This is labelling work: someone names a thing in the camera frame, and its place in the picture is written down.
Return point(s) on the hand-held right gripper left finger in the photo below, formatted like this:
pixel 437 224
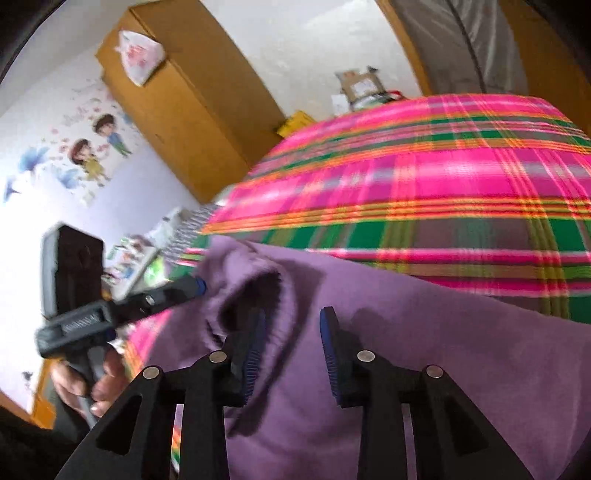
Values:
pixel 256 355

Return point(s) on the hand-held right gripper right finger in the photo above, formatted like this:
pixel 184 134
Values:
pixel 328 350

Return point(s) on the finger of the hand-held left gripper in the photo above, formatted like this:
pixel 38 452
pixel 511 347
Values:
pixel 184 287

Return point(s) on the purple sweater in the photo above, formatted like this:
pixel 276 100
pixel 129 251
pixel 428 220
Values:
pixel 415 346

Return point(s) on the person's left forearm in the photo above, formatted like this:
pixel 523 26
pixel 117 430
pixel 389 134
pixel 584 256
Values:
pixel 32 443

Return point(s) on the person's left hand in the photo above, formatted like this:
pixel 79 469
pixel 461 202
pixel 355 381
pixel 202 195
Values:
pixel 108 378

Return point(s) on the green white bag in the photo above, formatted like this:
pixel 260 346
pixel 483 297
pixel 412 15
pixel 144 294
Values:
pixel 154 274

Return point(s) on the cluttered side shelf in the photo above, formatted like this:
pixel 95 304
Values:
pixel 134 263

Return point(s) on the dark patterned cloth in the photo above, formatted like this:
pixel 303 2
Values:
pixel 189 226

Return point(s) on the small wooden cabinet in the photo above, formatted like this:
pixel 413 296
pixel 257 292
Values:
pixel 44 406

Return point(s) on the pink plaid blanket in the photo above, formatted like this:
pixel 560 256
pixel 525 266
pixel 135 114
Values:
pixel 415 184

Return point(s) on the wooden wardrobe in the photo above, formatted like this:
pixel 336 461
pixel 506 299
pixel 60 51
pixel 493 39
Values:
pixel 194 92

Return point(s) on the yellow box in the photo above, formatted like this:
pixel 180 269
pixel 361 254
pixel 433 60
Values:
pixel 298 123

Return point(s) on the white plastic bag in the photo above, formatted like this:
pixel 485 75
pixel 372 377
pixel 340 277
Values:
pixel 138 57

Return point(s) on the small white box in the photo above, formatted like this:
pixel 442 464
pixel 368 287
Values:
pixel 340 105

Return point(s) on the cardboard box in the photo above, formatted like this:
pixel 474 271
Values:
pixel 362 87

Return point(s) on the grey plastic door curtain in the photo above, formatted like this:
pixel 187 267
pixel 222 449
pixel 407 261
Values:
pixel 461 46

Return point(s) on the wooden door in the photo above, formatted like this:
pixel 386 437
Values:
pixel 554 78

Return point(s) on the cartoon children wall sticker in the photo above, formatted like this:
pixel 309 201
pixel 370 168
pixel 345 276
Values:
pixel 92 157

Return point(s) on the wooden door frame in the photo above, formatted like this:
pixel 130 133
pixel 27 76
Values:
pixel 406 46

